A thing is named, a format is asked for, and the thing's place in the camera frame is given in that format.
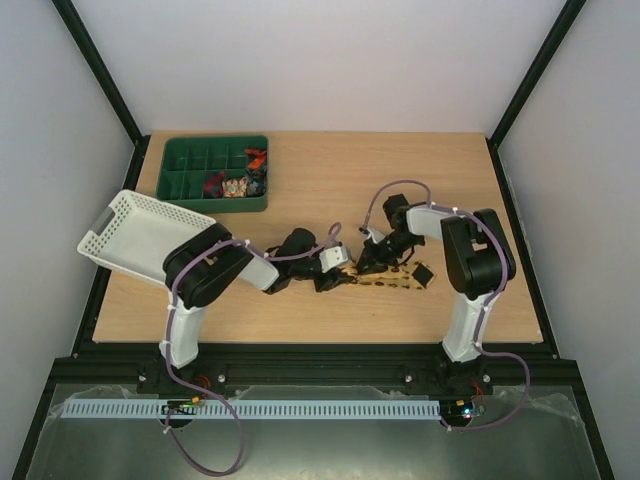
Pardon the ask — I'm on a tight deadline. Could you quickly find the yellow leopard print tie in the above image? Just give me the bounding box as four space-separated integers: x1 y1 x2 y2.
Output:
341 261 436 290

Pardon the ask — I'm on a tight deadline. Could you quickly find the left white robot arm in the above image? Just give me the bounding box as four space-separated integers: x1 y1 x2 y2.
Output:
160 223 351 369

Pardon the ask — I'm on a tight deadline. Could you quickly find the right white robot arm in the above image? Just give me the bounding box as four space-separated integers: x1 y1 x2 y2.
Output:
356 194 516 392

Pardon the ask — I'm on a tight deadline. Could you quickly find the blue patterned rolled tie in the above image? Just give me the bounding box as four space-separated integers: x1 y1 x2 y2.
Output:
247 170 267 197

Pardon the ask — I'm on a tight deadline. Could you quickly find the colourful patterned rolled tie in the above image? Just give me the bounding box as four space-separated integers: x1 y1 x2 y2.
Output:
222 176 249 198

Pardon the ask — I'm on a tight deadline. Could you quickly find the red orange rolled tie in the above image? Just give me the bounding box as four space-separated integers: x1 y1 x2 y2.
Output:
244 148 267 170

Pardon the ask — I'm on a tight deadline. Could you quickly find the green compartment tray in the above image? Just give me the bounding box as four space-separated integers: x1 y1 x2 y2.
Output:
156 135 269 214

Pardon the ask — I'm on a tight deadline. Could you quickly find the dark red rolled tie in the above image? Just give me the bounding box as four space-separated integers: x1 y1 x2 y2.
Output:
203 171 226 198

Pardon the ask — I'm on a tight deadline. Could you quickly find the white perforated plastic basket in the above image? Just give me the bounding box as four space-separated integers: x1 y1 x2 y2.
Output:
77 190 215 288

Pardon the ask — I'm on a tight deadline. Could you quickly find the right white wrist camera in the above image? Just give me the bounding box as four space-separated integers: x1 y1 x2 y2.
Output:
359 226 385 244

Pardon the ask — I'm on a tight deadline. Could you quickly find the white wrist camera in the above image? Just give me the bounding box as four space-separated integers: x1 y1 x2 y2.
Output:
359 226 385 244
319 245 351 273

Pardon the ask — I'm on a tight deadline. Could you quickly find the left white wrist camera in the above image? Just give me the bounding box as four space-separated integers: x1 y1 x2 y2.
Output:
319 245 351 273

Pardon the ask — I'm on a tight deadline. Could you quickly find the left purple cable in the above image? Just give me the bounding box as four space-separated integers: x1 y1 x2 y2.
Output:
166 221 344 474

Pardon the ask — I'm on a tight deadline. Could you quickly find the purple cable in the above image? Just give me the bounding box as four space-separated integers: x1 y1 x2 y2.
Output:
359 179 532 432
166 221 344 474

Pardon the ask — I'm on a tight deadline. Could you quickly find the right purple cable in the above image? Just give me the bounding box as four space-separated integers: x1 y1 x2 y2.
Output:
359 179 532 432

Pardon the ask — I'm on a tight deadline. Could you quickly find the light blue cable duct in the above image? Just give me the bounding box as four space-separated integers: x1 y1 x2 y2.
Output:
60 399 441 421

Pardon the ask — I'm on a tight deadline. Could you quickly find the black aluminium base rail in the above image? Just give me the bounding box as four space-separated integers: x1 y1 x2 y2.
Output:
46 343 585 397

